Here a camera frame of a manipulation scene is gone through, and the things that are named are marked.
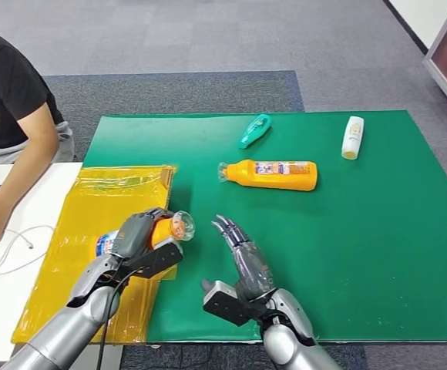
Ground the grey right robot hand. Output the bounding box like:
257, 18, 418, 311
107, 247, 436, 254
202, 214, 276, 304

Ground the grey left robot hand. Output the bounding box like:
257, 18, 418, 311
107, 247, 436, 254
110, 207, 174, 262

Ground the orange bottle with clear cap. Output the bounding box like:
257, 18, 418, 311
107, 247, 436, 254
217, 158, 319, 193
94, 210, 196, 258

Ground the teal bottle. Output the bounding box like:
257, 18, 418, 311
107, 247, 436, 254
237, 113, 273, 151

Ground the white bottle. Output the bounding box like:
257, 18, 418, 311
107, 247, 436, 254
340, 115, 365, 161

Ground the white table board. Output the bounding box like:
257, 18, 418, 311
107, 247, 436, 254
0, 162, 125, 369

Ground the yellow plastic-wrapped box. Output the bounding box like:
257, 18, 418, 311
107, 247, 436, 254
11, 163, 178, 346

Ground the green mat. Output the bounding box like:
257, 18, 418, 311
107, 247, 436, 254
82, 109, 447, 345

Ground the person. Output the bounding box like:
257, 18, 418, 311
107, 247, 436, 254
0, 25, 75, 166

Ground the dark grey carpet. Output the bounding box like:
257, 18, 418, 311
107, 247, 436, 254
42, 69, 306, 164

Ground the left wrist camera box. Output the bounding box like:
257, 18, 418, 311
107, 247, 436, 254
125, 239, 185, 281

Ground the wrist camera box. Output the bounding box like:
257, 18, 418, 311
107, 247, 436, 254
125, 239, 185, 281
202, 279, 267, 328

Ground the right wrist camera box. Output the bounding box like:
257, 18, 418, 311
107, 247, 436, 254
202, 279, 267, 328

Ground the white cable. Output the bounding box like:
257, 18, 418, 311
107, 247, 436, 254
0, 224, 56, 278

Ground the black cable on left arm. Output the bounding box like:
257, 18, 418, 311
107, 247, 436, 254
95, 267, 144, 370

